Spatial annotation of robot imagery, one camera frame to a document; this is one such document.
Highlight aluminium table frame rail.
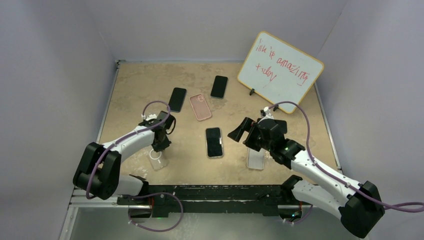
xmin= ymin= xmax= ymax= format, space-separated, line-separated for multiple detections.
xmin=59 ymin=60 xmax=121 ymax=240

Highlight frosted clear phone case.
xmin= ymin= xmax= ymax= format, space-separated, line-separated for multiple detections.
xmin=246 ymin=148 xmax=265 ymax=171

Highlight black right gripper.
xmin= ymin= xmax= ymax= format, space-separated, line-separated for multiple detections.
xmin=228 ymin=117 xmax=273 ymax=153

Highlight yellow framed whiteboard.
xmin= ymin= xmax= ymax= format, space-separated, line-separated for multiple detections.
xmin=237 ymin=31 xmax=325 ymax=114

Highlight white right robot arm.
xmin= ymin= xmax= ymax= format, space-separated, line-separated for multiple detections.
xmin=227 ymin=117 xmax=385 ymax=239

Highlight clear magsafe case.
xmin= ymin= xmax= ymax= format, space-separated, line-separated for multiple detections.
xmin=204 ymin=127 xmax=225 ymax=160
xmin=147 ymin=148 xmax=169 ymax=171

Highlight black phone with white reflection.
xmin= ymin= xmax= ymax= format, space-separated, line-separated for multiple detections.
xmin=205 ymin=127 xmax=225 ymax=160

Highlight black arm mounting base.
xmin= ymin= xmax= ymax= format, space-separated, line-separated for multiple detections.
xmin=117 ymin=179 xmax=310 ymax=222

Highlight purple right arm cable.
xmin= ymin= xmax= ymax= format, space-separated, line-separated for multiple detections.
xmin=268 ymin=100 xmax=424 ymax=214

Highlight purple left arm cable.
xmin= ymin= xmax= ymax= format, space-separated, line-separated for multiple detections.
xmin=85 ymin=100 xmax=172 ymax=200

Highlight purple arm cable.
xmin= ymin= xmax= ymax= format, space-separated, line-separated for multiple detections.
xmin=268 ymin=100 xmax=424 ymax=214
xmin=85 ymin=100 xmax=172 ymax=200

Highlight pink phone case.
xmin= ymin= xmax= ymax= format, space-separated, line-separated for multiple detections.
xmin=189 ymin=94 xmax=212 ymax=121

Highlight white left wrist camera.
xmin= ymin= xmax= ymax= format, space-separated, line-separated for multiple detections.
xmin=141 ymin=113 xmax=158 ymax=121

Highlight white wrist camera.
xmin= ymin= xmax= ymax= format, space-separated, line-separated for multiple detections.
xmin=259 ymin=106 xmax=274 ymax=121
xmin=141 ymin=113 xmax=158 ymax=121

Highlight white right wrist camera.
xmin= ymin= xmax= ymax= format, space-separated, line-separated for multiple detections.
xmin=259 ymin=106 xmax=274 ymax=121

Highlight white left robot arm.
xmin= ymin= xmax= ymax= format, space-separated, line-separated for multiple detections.
xmin=72 ymin=111 xmax=176 ymax=205

